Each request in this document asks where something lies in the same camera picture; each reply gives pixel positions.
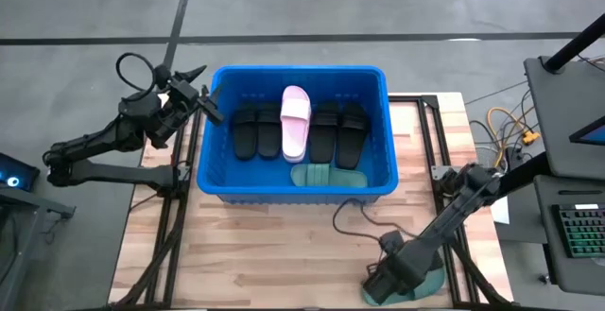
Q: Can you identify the green slide sandal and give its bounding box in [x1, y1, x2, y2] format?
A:
[289, 163, 369, 189]
[361, 263, 448, 307]

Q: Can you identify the pink slide sandal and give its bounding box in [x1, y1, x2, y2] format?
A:
[280, 85, 313, 164]

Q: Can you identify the backlit black keyboard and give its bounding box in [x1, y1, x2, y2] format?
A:
[550, 202, 605, 260]

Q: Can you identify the white paper sheet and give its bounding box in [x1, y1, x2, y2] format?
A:
[490, 195, 511, 226]

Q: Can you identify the thin black floor cable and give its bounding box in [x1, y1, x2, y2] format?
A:
[464, 80, 529, 107]

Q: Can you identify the black slanted stand bar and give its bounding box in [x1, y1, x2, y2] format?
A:
[491, 152, 554, 199]

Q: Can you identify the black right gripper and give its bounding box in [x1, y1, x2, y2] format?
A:
[362, 242, 444, 305]

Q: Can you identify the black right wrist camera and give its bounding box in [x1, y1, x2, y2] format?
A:
[379, 229, 406, 255]

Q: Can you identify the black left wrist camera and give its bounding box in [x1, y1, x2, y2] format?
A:
[155, 63, 172, 89]

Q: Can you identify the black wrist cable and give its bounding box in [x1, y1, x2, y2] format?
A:
[115, 52, 158, 103]
[332, 198, 420, 241]

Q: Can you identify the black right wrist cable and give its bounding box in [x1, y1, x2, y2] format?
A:
[332, 198, 420, 241]

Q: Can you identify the black round pole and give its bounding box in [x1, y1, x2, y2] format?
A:
[542, 11, 605, 74]

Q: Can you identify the grey desk with keyboard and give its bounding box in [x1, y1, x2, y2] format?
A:
[532, 174, 605, 298]

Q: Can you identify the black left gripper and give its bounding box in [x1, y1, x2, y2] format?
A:
[149, 64, 225, 150]

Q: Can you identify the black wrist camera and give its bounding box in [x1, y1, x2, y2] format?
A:
[155, 63, 172, 89]
[379, 229, 406, 255]

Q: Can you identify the black slide sandal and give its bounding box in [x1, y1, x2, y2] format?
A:
[334, 102, 371, 170]
[309, 101, 340, 164]
[257, 102, 284, 161]
[231, 104, 259, 163]

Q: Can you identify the orange cable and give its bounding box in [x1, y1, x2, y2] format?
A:
[486, 106, 540, 168]

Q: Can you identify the grey metal cart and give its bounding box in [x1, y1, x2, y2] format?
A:
[0, 181, 77, 311]

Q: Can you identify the tablet with blue screen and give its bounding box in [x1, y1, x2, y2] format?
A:
[568, 115, 605, 147]

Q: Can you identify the black device with blue light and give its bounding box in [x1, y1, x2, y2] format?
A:
[0, 152, 43, 193]

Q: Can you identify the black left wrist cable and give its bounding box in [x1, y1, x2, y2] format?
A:
[115, 52, 158, 103]

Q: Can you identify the black aluminium table frame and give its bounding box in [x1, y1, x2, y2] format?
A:
[107, 83, 521, 311]

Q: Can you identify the grey desk top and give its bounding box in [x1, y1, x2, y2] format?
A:
[523, 55, 605, 181]

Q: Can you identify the blue plastic bin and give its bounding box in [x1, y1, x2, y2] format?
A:
[196, 64, 399, 207]

